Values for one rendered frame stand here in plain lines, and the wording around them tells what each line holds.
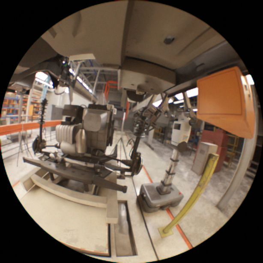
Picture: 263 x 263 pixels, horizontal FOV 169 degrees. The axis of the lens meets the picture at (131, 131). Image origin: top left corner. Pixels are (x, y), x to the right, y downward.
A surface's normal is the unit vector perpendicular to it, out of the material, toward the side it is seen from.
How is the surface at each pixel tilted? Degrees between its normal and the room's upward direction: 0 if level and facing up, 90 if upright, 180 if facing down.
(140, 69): 90
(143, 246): 0
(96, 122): 90
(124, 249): 0
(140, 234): 0
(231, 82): 90
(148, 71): 90
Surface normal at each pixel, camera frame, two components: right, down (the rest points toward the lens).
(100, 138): 0.15, 0.13
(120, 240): 0.14, -0.98
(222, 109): -0.98, -0.13
